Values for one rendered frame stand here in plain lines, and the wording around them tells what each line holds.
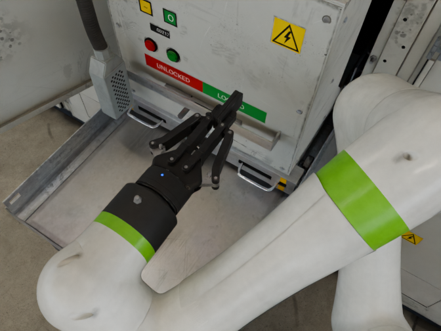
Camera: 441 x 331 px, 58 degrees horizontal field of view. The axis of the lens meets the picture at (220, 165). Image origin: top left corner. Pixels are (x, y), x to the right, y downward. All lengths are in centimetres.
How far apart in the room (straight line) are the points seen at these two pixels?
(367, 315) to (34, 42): 98
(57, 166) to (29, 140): 125
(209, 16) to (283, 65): 16
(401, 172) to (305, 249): 13
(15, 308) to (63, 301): 146
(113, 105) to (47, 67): 29
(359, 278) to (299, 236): 29
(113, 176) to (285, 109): 49
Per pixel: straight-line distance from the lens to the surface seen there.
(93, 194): 106
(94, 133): 115
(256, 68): 78
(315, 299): 185
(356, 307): 77
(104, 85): 95
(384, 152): 45
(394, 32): 96
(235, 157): 101
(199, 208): 100
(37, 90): 125
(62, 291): 51
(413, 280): 169
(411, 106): 48
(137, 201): 53
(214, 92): 89
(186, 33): 84
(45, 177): 110
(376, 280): 73
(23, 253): 203
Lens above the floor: 174
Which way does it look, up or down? 58 degrees down
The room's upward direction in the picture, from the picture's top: 3 degrees clockwise
